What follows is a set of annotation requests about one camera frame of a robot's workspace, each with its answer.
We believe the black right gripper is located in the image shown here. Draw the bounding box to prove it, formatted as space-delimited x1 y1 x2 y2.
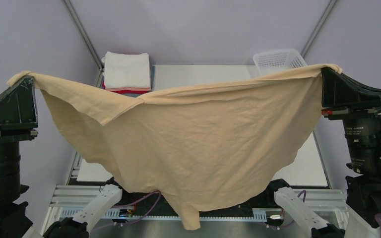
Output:
318 62 381 171

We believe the beige t shirt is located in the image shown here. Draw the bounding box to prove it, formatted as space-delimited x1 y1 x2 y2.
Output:
7 64 325 230

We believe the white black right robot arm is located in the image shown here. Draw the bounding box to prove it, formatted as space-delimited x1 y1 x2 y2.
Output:
263 67 381 238

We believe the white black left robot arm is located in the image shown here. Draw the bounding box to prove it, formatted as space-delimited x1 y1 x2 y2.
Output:
0 75 132 238

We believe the white plastic laundry basket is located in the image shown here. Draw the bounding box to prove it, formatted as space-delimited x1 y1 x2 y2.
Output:
253 49 308 76

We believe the red folded t shirt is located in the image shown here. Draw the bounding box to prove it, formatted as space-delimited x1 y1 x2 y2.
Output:
102 81 152 95

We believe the peach folded t shirt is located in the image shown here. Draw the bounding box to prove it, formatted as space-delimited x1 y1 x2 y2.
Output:
105 87 150 94

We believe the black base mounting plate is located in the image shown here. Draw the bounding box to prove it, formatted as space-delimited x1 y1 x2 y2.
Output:
134 191 282 216

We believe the right corner metal post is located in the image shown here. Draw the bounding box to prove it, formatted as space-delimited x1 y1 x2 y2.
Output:
300 0 340 58

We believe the corner metal post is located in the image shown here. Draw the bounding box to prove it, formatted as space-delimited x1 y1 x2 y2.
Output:
300 0 340 58
62 0 103 71

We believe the left corner metal post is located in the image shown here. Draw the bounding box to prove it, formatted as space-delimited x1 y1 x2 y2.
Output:
62 0 103 71

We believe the aluminium frame rail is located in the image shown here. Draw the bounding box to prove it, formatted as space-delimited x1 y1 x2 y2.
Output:
42 185 348 238

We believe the slotted white cable duct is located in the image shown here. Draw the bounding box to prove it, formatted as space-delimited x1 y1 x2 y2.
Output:
60 207 268 223

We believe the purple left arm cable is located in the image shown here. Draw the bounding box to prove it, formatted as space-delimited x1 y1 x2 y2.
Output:
92 190 162 231

